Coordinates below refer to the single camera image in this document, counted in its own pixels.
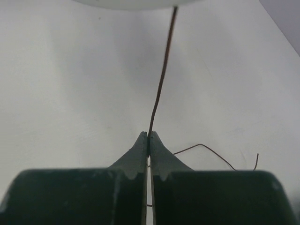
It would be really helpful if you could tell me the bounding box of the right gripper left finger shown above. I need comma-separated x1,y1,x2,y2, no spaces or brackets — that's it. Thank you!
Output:
0,132,147,225

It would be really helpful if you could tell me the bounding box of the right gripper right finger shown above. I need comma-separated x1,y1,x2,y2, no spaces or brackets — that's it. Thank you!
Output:
149,132,297,225

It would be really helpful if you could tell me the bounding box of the thin brown wire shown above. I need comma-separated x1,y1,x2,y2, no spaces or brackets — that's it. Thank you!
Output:
146,6,260,208

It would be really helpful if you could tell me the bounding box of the grey plastic spool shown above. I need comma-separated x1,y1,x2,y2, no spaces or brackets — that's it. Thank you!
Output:
75,0,194,10

